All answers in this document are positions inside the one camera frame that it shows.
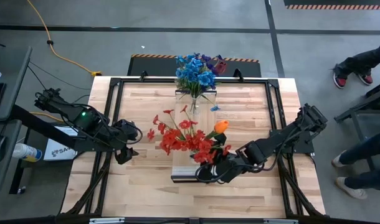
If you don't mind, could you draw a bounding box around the orange artificial tulip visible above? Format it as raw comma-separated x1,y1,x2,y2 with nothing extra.
205,119,230,141

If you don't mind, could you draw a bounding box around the yellow power cable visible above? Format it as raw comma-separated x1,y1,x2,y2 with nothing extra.
26,0,102,78
29,111,65,123

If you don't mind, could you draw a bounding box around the wooden shelf with black frame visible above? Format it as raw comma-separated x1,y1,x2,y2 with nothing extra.
170,89,221,184

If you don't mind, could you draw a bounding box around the thin black floor cable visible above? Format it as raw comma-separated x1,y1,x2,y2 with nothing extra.
27,60,92,91
26,65,91,103

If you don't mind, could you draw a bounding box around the blue artificial flower bunch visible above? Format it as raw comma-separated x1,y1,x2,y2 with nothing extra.
174,52,221,113

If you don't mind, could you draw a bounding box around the white box with logo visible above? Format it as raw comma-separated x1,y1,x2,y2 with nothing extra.
43,126,80,162

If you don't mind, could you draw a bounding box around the dark red artificial tulip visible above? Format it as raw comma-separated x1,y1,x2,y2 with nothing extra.
214,60,228,76

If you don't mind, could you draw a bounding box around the purple artificial flower bunch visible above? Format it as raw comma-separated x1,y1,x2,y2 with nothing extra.
199,54,224,77

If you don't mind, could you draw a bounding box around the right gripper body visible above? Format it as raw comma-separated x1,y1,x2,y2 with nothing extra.
205,151,245,184

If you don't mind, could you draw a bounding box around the small red artificial flower bunch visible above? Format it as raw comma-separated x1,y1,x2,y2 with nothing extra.
152,105,199,134

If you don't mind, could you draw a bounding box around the white plastic bottle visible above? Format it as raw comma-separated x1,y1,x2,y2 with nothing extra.
12,142,43,164

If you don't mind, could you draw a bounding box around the black metal table frame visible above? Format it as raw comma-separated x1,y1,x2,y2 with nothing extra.
57,76,327,224

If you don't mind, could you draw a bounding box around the silver metal bracket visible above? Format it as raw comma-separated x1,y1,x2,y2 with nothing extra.
88,217,126,224
263,218,300,224

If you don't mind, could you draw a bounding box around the clear glass vase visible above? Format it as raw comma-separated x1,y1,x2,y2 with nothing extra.
189,95,201,116

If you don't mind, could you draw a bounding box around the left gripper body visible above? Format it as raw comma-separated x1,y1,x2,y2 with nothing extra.
113,119,143,146

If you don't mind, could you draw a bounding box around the grey workstation desk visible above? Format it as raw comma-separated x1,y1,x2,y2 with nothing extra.
0,45,87,195

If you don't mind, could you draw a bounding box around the large red artificial flower bunch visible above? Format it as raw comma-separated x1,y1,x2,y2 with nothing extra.
147,124,232,165

